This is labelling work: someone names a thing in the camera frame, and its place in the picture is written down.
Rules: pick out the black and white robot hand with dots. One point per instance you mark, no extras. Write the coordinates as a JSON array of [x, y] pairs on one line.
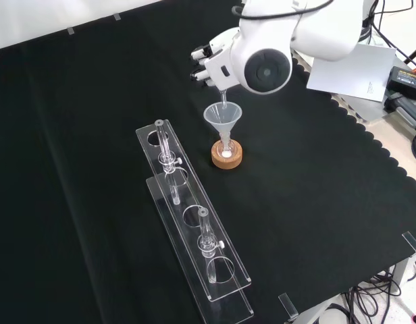
[[221, 64]]

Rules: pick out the clear glass weighing funnel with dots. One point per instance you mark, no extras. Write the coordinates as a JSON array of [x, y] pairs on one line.
[[224, 99]]

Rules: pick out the clear plastic funnel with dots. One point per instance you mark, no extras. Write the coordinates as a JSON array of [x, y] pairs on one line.
[[221, 125]]

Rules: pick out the small round-bottom glass flask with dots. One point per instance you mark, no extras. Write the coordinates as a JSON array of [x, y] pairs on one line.
[[226, 153]]

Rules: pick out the clear acrylic funnel stand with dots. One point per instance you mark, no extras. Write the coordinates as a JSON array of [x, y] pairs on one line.
[[194, 194]]

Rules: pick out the grey tape tab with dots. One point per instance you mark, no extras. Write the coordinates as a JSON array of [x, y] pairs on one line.
[[70, 30], [117, 17]]

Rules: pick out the white paper sheet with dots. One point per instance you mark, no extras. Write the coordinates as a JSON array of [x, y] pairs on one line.
[[356, 74]]

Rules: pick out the black cloth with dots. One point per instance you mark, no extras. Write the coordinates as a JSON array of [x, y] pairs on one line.
[[93, 135]]

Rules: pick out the black power adapter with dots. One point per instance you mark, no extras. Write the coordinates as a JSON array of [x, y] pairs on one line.
[[407, 79]]

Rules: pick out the clear cloth clip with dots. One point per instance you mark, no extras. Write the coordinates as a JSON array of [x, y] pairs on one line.
[[412, 241], [288, 305]]

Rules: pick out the grey table leg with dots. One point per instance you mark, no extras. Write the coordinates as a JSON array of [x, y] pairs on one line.
[[401, 270]]

